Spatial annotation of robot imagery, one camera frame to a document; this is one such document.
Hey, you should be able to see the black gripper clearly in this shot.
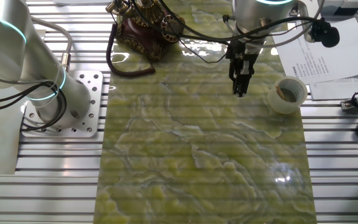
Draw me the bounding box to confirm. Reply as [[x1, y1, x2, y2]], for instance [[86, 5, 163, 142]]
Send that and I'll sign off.
[[225, 39, 262, 98]]

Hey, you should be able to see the thin wooden stick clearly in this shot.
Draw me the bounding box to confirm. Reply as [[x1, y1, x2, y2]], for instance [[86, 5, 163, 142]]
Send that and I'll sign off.
[[275, 85, 287, 101]]

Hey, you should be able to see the brass rotary dial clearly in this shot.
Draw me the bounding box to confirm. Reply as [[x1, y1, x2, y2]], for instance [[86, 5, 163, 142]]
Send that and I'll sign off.
[[160, 14, 186, 44]]

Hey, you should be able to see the maroon gold rotary phone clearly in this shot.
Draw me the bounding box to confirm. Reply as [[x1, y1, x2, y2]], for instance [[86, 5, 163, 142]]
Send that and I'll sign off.
[[106, 0, 186, 62]]

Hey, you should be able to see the brass maroon phone handset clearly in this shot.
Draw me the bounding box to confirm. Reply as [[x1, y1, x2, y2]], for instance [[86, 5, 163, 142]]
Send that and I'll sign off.
[[106, 0, 157, 18]]

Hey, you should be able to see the clear tape roll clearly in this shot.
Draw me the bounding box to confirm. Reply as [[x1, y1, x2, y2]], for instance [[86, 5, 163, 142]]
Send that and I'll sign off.
[[266, 76, 309, 115]]

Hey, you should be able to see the green marble pattern mat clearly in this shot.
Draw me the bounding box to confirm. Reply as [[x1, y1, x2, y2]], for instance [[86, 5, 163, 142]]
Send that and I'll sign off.
[[93, 0, 318, 224]]

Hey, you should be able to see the black round knob device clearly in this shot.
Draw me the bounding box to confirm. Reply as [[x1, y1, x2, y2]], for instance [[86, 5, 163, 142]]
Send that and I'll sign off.
[[309, 18, 341, 48]]

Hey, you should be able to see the white paper sheet faint print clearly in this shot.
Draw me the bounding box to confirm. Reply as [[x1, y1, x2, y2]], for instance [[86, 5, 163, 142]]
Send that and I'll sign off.
[[308, 76, 358, 101]]

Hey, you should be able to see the printed white paper sheet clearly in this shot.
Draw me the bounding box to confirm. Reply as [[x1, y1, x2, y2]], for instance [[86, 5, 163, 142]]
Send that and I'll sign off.
[[271, 17, 358, 85]]

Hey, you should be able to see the grey white box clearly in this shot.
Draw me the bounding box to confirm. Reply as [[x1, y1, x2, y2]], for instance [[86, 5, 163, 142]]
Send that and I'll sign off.
[[317, 0, 358, 17]]

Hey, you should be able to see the grey conduit with connector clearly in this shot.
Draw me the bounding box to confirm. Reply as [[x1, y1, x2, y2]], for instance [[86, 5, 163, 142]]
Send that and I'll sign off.
[[31, 17, 73, 72]]

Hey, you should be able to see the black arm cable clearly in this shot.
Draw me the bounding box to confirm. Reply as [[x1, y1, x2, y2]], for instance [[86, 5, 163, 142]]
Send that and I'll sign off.
[[129, 0, 323, 65]]

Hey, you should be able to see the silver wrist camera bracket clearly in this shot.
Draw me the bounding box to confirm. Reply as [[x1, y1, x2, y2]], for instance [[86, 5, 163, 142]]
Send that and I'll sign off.
[[296, 0, 317, 44]]

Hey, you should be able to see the dark brown coiled cord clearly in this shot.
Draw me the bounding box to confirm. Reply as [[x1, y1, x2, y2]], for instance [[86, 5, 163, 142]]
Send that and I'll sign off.
[[106, 23, 157, 78]]

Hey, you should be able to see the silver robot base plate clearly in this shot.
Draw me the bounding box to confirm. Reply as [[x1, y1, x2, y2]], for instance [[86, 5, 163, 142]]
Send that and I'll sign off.
[[20, 70, 104, 138]]

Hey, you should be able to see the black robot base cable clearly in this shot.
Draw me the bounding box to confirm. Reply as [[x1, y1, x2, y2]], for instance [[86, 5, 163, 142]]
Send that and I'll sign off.
[[0, 80, 68, 131]]

